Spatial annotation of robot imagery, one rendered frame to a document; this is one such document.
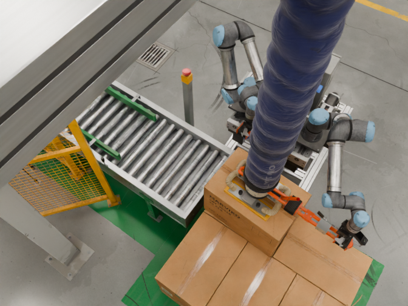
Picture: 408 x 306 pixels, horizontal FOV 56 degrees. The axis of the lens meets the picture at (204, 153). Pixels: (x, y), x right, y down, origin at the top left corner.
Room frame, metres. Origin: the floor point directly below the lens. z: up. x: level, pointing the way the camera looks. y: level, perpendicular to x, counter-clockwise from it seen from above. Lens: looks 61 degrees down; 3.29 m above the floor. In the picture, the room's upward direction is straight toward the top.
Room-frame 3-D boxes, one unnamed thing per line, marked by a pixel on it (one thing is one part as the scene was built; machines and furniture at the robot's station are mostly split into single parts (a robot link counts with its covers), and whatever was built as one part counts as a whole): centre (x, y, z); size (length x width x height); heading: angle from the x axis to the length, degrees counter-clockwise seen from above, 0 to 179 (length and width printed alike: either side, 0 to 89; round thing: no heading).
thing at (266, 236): (1.03, -0.36, 0.74); 0.60 x 0.40 x 0.40; 52
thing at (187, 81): (1.98, 0.13, 0.50); 0.07 x 0.07 x 1.00; 55
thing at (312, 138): (1.42, -0.74, 1.09); 0.15 x 0.15 x 0.10
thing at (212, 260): (0.61, -0.43, 0.34); 1.20 x 1.00 x 0.40; 55
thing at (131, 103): (2.34, 1.05, 0.60); 1.60 x 0.10 x 0.09; 55
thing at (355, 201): (0.77, -0.80, 1.37); 0.11 x 0.11 x 0.08; 85
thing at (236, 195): (0.96, -0.29, 0.97); 0.34 x 0.10 x 0.05; 51
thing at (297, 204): (0.87, -0.55, 1.07); 0.10 x 0.08 x 0.06; 141
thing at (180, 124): (2.18, 0.72, 0.50); 2.31 x 0.05 x 0.19; 55
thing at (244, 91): (1.50, -0.28, 1.37); 0.11 x 0.11 x 0.08; 23
